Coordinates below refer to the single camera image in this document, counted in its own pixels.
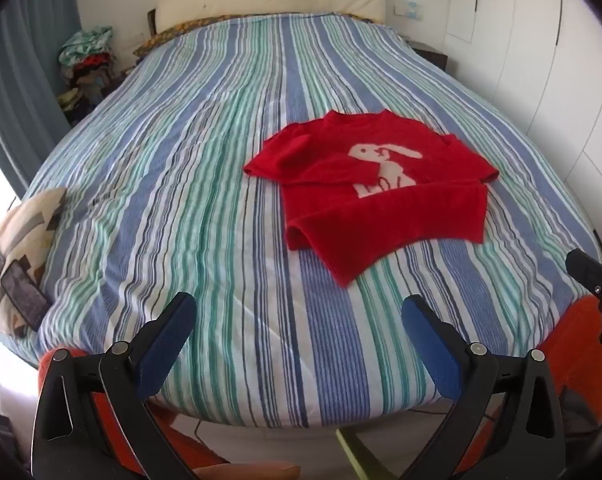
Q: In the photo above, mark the green yellow stick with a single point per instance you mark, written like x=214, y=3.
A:
x=365, y=464

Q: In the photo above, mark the patterned beige cushion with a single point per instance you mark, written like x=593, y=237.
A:
x=26, y=235

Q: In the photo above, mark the black smartphone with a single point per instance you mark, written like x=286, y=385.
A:
x=24, y=294

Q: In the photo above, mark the blue-grey curtain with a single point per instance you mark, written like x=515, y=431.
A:
x=32, y=123

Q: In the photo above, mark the dark bedside table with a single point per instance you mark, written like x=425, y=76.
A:
x=430, y=54

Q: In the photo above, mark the person's thumb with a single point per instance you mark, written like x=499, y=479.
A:
x=256, y=471

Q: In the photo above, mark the white wardrobe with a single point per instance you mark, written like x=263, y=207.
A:
x=540, y=63

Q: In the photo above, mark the wall socket panel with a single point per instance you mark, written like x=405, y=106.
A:
x=408, y=9

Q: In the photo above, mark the red rabbit sweater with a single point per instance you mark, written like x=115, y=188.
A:
x=357, y=187

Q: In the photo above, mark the pile of clothes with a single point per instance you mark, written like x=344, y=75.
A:
x=87, y=66

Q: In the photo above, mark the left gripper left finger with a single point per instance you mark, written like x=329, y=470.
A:
x=70, y=441

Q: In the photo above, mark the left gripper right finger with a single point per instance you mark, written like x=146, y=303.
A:
x=527, y=441

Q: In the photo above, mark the striped blue green bedspread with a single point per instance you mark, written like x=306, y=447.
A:
x=158, y=204

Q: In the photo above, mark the floral yellow pillow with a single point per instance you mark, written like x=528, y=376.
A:
x=158, y=39

